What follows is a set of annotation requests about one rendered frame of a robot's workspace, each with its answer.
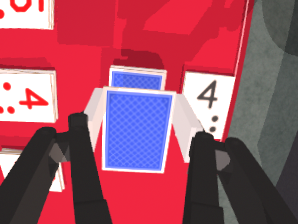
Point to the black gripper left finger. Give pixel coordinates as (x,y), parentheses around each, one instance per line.
(24,190)

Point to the blue playing card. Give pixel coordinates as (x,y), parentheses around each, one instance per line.
(120,77)

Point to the red card cloth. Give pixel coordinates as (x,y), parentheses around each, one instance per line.
(91,35)
(239,61)

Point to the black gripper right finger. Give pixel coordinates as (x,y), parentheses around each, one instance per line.
(253,197)

